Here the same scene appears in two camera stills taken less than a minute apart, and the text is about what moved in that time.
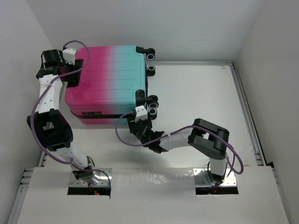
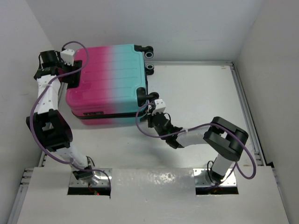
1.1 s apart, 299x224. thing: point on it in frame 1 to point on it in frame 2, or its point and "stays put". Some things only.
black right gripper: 131,121 to 151,118
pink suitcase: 113,82 stays put
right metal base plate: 202,178 stays put
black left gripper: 71,79 stays put
